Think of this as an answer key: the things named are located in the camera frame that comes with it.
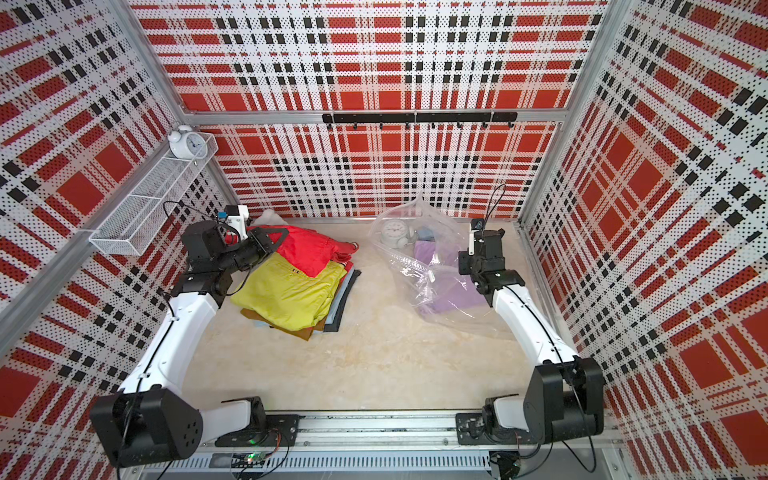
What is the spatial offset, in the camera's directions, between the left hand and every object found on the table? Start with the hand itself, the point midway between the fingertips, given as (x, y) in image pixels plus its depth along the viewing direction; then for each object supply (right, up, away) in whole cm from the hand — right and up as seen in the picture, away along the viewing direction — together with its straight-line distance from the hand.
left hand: (291, 230), depth 76 cm
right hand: (+50, -5, +9) cm, 51 cm away
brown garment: (0, -29, +9) cm, 31 cm away
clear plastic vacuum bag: (+30, -11, +3) cm, 32 cm away
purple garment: (+42, -16, +6) cm, 46 cm away
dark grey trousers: (+8, -29, +13) cm, 33 cm away
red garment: (+4, -5, -1) cm, 6 cm away
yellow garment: (-4, -19, +8) cm, 21 cm away
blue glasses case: (+38, 0, +38) cm, 54 cm away
